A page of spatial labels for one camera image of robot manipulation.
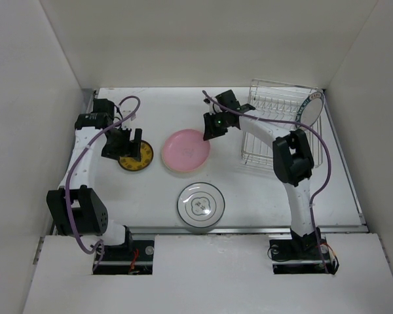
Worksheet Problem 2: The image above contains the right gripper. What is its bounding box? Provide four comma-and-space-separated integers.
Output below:
203, 110, 229, 141

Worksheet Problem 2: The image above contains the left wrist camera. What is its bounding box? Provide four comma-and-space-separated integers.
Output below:
117, 110, 136, 129

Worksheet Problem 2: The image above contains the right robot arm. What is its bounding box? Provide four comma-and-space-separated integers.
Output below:
203, 90, 318, 258

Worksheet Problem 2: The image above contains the small brown plate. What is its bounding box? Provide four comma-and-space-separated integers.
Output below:
118, 141, 154, 172

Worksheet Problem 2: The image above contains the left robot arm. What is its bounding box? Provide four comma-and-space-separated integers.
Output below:
47, 99, 142, 260

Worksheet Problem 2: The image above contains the white patterned plate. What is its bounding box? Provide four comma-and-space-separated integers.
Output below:
177, 182, 226, 229

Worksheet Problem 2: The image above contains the front aluminium rail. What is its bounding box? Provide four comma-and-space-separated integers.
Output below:
54, 224, 369, 236

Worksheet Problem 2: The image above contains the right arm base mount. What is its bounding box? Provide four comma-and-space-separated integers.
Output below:
267, 238, 340, 275

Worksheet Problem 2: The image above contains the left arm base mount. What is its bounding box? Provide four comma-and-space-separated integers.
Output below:
92, 239, 155, 275

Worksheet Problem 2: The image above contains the green rimmed white plate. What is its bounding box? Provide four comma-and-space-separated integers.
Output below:
295, 92, 326, 126

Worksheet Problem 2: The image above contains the pink rimmed plate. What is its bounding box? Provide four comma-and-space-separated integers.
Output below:
161, 129, 211, 166

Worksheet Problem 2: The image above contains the wire dish rack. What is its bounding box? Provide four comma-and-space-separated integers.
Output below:
241, 79, 324, 169

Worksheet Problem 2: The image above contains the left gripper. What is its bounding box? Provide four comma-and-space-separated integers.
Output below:
103, 126, 141, 162

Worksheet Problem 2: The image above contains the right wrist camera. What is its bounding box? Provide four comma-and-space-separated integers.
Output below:
204, 98, 216, 114

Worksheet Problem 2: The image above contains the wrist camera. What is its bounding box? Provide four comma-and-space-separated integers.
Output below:
117, 110, 136, 129
204, 98, 216, 114

